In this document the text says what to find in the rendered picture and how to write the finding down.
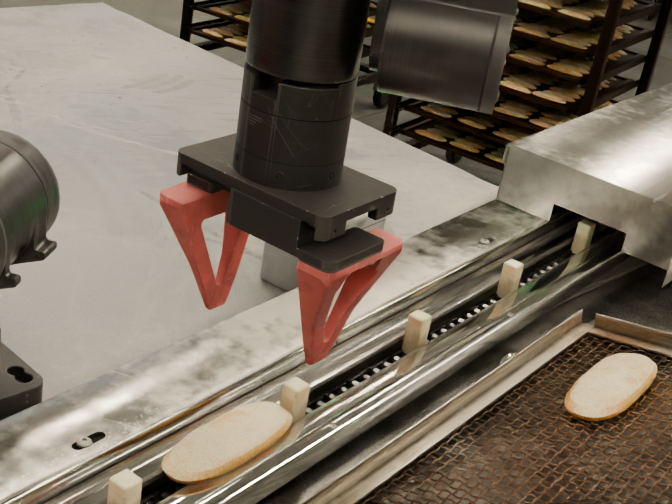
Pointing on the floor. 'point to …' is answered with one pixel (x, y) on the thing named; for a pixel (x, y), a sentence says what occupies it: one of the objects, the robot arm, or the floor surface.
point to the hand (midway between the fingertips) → (265, 319)
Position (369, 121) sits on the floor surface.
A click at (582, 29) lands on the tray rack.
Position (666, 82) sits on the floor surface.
